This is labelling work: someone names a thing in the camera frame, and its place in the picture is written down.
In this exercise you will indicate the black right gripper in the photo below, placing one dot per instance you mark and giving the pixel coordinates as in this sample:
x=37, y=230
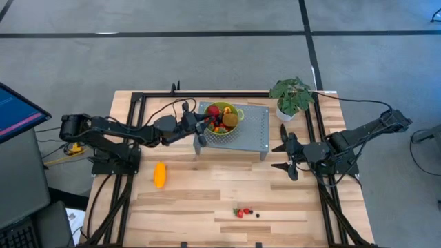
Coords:
x=296, y=155

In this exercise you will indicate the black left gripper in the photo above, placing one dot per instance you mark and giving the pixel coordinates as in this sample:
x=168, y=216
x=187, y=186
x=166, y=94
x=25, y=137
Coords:
x=189, y=125

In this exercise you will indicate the small orange yellow fruit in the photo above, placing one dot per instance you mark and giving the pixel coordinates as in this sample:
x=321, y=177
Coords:
x=227, y=110
x=216, y=129

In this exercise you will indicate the red pomegranate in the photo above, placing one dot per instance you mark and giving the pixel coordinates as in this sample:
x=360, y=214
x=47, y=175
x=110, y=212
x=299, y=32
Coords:
x=213, y=111

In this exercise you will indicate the red raspberry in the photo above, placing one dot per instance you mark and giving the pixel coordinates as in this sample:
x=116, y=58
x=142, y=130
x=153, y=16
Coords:
x=246, y=211

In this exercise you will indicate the orange yellow mango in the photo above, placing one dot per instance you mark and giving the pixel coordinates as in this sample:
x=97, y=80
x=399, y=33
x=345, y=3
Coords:
x=160, y=175

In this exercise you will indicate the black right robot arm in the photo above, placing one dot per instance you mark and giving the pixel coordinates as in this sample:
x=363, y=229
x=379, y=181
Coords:
x=361, y=131

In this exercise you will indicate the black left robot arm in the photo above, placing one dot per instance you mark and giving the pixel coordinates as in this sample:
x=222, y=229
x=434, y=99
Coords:
x=113, y=131

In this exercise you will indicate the green colander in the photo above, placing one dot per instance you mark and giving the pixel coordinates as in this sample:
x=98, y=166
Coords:
x=239, y=115

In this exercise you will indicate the grey perforated metal shelf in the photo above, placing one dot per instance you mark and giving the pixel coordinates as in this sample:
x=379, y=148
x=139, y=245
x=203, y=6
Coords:
x=255, y=132

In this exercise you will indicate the green plant in white pot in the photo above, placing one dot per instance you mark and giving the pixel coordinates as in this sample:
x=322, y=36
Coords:
x=291, y=96

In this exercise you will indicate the grey floor object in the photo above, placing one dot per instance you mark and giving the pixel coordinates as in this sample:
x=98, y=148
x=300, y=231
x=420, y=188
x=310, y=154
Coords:
x=429, y=134

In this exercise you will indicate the white paper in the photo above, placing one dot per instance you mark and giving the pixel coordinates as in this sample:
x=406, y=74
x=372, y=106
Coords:
x=74, y=220

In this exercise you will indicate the dark grey box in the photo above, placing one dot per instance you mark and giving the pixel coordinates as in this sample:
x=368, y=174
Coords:
x=51, y=227

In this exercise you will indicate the monitor with blue screen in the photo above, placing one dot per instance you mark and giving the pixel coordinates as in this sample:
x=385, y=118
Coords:
x=17, y=113

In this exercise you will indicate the black keyboard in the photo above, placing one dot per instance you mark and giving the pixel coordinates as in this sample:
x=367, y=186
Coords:
x=17, y=237

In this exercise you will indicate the black aluminium table frame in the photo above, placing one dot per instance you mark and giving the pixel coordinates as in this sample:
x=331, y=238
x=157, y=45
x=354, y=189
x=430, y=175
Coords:
x=224, y=94

